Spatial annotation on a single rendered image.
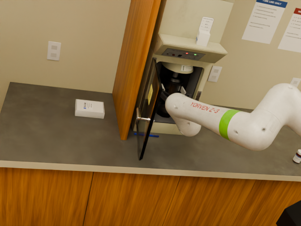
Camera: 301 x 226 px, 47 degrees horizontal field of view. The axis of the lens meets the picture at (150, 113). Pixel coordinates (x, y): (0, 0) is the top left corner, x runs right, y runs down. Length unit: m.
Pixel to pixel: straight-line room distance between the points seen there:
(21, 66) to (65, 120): 0.48
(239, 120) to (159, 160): 0.64
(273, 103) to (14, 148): 1.12
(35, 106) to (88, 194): 0.57
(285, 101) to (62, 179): 1.05
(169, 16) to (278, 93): 0.65
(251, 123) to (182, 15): 0.68
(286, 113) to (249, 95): 1.32
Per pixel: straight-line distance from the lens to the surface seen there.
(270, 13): 2.34
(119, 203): 1.86
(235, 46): 2.32
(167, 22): 1.64
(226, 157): 1.95
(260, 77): 2.52
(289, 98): 1.26
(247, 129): 1.19
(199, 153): 1.89
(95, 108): 1.95
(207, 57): 1.69
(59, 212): 1.88
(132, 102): 1.69
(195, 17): 1.67
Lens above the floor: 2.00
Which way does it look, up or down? 30 degrees down
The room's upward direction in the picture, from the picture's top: 16 degrees clockwise
